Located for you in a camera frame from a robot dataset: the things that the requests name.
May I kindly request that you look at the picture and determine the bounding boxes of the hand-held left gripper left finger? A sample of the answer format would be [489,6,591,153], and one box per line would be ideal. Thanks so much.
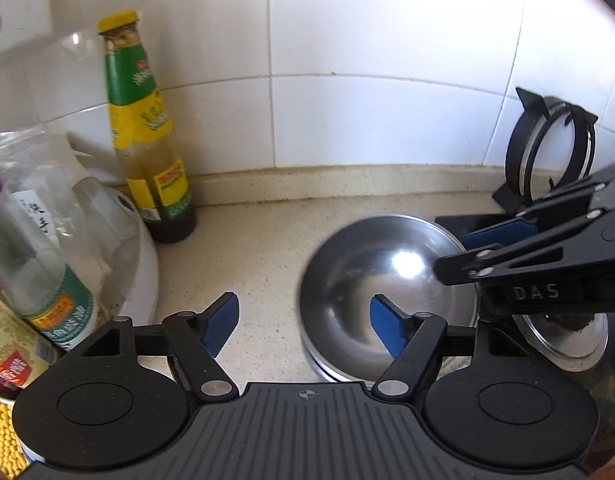
[80,291,239,403]

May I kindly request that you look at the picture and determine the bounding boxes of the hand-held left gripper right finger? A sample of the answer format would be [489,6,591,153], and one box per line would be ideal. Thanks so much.
[370,295,535,403]

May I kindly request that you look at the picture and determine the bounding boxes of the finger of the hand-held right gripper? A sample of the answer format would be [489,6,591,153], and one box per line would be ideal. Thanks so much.
[465,157,615,252]
[434,192,615,286]

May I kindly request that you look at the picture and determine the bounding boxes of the stainless steel bowl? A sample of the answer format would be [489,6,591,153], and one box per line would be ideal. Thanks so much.
[300,310,373,377]
[312,355,373,385]
[296,214,479,361]

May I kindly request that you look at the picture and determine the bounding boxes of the black stove top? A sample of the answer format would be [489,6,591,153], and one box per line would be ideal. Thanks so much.
[435,212,615,476]

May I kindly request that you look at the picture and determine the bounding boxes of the steel pot lid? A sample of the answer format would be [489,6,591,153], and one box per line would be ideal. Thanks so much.
[517,310,611,373]

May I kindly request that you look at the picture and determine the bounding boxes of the white two-tier condiment rack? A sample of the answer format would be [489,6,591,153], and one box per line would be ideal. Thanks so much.
[0,0,160,331]

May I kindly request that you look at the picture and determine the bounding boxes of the black stove pan support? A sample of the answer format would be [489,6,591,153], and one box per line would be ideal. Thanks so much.
[492,86,599,213]

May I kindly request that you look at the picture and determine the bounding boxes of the clear glass cup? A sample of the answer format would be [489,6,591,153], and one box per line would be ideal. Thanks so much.
[72,175,140,286]

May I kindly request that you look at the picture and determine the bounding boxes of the clear bottle purple green labels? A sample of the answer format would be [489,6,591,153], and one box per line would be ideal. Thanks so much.
[0,162,100,353]

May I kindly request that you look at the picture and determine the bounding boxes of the green yellow label sauce bottle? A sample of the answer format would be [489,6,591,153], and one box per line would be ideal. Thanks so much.
[97,10,198,245]

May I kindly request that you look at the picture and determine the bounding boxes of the clear plastic jar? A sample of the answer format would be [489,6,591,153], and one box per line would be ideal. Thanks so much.
[0,127,113,281]

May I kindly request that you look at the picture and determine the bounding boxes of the yellow chenille mat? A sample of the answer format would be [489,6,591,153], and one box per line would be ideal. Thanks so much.
[0,385,33,480]

